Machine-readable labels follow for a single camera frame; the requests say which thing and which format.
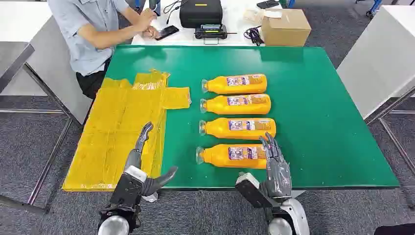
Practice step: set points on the yellow plastic sheet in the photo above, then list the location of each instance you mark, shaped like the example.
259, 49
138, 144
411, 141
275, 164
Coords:
107, 136

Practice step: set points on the white table with steel legs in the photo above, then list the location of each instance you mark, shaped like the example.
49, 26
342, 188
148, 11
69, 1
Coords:
379, 61

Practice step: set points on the brown cardboard box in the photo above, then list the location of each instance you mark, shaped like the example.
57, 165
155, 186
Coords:
285, 30

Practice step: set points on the black robot foot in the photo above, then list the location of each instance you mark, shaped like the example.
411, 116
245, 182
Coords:
395, 230

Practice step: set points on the black handheld controller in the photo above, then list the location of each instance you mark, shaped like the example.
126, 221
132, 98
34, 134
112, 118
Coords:
210, 32

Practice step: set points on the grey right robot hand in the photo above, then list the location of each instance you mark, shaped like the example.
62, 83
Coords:
278, 176

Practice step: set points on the person's right hand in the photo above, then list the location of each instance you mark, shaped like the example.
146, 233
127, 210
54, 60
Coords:
151, 32

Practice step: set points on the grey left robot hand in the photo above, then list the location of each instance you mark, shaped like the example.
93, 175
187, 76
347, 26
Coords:
133, 160

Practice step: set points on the black smartphone with reflective screen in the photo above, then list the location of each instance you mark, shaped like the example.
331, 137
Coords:
167, 32

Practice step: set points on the person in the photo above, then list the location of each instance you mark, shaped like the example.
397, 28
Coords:
84, 32

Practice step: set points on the white paper slip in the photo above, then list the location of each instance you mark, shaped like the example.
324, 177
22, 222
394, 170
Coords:
273, 14

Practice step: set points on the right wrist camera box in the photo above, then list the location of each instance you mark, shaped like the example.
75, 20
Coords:
251, 193

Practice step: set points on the white table with items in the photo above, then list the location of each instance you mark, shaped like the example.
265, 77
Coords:
236, 22

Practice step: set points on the black standing device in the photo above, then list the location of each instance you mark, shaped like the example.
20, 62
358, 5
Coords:
155, 7

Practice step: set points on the person's left hand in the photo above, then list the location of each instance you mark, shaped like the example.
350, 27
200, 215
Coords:
146, 18

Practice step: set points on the grey table with steel frame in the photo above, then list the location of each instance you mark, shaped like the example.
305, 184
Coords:
13, 58

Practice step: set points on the black carry case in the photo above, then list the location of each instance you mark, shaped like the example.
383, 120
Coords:
201, 13

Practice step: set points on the orange drink bottle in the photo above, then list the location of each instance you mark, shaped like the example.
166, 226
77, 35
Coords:
217, 128
217, 85
215, 156
217, 105

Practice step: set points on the white table with grey panel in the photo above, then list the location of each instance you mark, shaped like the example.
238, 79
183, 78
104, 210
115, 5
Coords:
48, 58

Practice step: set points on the blue wheeled frame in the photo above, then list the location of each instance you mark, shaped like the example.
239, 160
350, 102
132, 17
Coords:
374, 8

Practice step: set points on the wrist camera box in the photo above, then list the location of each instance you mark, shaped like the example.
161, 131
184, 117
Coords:
128, 191
251, 193

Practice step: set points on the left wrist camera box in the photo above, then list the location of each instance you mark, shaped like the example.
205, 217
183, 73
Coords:
128, 191

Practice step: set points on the dark smartphone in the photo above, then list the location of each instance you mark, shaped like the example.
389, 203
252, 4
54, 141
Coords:
267, 4

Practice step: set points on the clear plastic bag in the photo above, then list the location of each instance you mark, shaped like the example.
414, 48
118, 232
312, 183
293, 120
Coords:
253, 16

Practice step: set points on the green table mat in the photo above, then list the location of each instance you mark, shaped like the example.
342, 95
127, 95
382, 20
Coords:
308, 113

